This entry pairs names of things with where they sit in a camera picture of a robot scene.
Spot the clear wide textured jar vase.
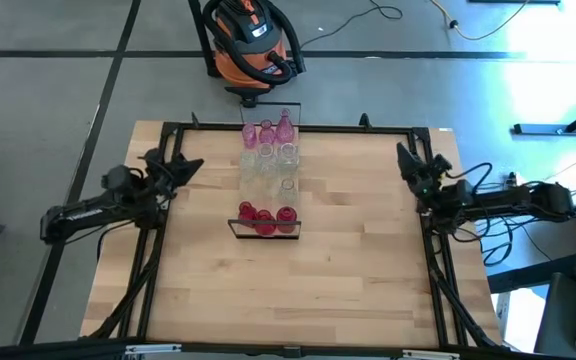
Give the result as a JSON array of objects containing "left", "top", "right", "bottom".
[{"left": 277, "top": 142, "right": 300, "bottom": 169}]

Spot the pink ribbed cylinder jar vase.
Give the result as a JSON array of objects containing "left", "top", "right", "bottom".
[{"left": 258, "top": 118, "right": 277, "bottom": 147}]

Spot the clear square textured vase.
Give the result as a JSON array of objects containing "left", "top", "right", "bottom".
[{"left": 240, "top": 148, "right": 259, "bottom": 174}]

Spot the red ribbed bottle vase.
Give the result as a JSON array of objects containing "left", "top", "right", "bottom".
[{"left": 275, "top": 205, "right": 299, "bottom": 235}]

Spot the black floor cable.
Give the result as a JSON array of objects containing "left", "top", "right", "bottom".
[{"left": 300, "top": 0, "right": 404, "bottom": 49}]

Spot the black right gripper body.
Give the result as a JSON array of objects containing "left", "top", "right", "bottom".
[{"left": 410, "top": 154, "right": 453, "bottom": 201}]

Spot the black frame wooden shelf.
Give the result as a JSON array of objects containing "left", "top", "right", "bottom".
[{"left": 226, "top": 101, "right": 303, "bottom": 241}]

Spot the clear ribbed glass vase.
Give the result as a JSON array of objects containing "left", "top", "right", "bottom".
[{"left": 257, "top": 143, "right": 277, "bottom": 169}]

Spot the black desk leg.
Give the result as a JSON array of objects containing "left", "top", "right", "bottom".
[{"left": 512, "top": 88, "right": 576, "bottom": 137}]

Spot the pink ribbed bulbous vase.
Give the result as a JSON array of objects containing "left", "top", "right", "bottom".
[
  {"left": 241, "top": 123, "right": 259, "bottom": 151},
  {"left": 275, "top": 107, "right": 296, "bottom": 146}
]

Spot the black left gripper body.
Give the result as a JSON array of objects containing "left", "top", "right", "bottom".
[{"left": 140, "top": 148, "right": 177, "bottom": 201}]

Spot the yellow floor cable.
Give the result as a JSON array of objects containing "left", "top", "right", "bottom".
[{"left": 428, "top": 0, "right": 533, "bottom": 42}]

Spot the orange black shop vacuum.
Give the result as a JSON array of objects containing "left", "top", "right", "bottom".
[
  {"left": 202, "top": 0, "right": 307, "bottom": 91},
  {"left": 201, "top": 0, "right": 308, "bottom": 86}
]

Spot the black stand pole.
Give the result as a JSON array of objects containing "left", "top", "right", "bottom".
[{"left": 187, "top": 0, "right": 222, "bottom": 79}]

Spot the red flared-rim bulb vase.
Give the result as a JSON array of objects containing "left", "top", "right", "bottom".
[{"left": 254, "top": 209, "right": 277, "bottom": 237}]

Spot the red tapered ribbed vase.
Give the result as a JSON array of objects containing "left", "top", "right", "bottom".
[{"left": 237, "top": 201, "right": 258, "bottom": 229}]

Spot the black upper frame bar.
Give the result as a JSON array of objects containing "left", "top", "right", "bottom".
[{"left": 0, "top": 338, "right": 576, "bottom": 360}]

